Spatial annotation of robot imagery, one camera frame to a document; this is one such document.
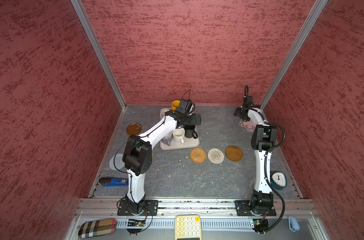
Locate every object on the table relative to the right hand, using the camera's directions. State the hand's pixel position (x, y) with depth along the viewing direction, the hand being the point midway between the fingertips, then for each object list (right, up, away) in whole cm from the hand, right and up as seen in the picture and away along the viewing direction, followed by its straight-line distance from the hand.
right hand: (239, 116), depth 113 cm
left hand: (-37, -4, -23) cm, 43 cm away
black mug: (-39, -11, -16) cm, 44 cm away
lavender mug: (-54, -15, -21) cm, 60 cm away
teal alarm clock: (+9, -36, -34) cm, 50 cm away
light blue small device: (+8, -52, -46) cm, 69 cm away
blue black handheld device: (-81, -36, -34) cm, 95 cm away
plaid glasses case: (-85, -52, -48) cm, 110 cm away
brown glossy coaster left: (-80, -9, -9) cm, 81 cm away
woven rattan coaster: (-34, -25, -21) cm, 47 cm away
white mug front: (-47, -13, -16) cm, 51 cm away
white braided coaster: (-23, -25, -21) cm, 40 cm away
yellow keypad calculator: (-41, -52, -46) cm, 81 cm away
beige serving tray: (-40, -19, -16) cm, 47 cm away
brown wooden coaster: (-11, -24, -19) cm, 32 cm away
